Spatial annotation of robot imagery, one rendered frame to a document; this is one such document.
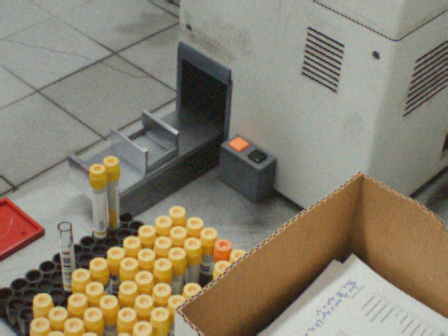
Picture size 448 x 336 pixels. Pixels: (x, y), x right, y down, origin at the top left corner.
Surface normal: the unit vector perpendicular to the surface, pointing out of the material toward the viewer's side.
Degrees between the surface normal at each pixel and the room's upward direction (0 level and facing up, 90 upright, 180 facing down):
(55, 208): 0
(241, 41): 90
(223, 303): 87
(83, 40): 0
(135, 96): 0
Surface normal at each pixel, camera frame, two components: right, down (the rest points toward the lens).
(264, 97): -0.69, 0.44
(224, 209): 0.06, -0.76
